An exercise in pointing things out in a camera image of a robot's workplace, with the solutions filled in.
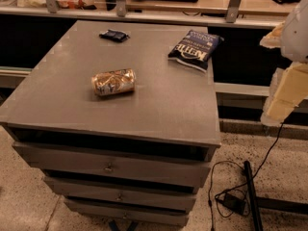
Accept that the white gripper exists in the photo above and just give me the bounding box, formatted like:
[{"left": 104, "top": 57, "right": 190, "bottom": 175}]
[{"left": 260, "top": 0, "right": 308, "bottom": 126}]

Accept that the orange soda can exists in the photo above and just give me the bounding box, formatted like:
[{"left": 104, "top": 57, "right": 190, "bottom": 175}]
[{"left": 91, "top": 68, "right": 136, "bottom": 96}]

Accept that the metal railing with brackets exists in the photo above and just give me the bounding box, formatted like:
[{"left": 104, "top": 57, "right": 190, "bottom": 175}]
[{"left": 0, "top": 0, "right": 296, "bottom": 28}]

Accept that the blue Kettle chips bag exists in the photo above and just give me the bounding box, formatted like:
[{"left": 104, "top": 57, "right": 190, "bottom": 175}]
[{"left": 168, "top": 30, "right": 224, "bottom": 72}]

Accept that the black metal floor stand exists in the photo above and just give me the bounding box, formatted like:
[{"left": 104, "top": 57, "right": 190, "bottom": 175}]
[{"left": 244, "top": 161, "right": 308, "bottom": 231}]

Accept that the black power adapter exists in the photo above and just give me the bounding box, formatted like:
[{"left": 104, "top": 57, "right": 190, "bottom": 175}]
[{"left": 222, "top": 193, "right": 245, "bottom": 215}]

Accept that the top grey drawer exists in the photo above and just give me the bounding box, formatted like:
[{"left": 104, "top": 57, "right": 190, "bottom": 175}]
[{"left": 13, "top": 141, "right": 210, "bottom": 188}]

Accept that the grey drawer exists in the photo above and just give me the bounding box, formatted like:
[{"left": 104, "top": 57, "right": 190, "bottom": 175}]
[
  {"left": 64, "top": 198, "right": 189, "bottom": 226},
  {"left": 44, "top": 176, "right": 196, "bottom": 213},
  {"left": 13, "top": 141, "right": 210, "bottom": 188}
]

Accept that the small dark blue packet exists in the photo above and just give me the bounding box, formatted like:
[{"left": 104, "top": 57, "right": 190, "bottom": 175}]
[{"left": 99, "top": 29, "right": 130, "bottom": 42}]

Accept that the grey drawer cabinet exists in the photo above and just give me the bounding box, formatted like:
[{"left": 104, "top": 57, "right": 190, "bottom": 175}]
[{"left": 1, "top": 21, "right": 220, "bottom": 215}]

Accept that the middle grey drawer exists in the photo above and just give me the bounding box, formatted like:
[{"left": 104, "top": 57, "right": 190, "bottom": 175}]
[{"left": 44, "top": 176, "right": 196, "bottom": 213}]

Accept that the bottom grey drawer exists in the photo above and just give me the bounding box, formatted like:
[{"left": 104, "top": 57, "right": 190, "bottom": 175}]
[{"left": 64, "top": 198, "right": 189, "bottom": 226}]

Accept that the black power cable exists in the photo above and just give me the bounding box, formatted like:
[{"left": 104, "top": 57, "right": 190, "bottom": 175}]
[{"left": 207, "top": 122, "right": 285, "bottom": 231}]

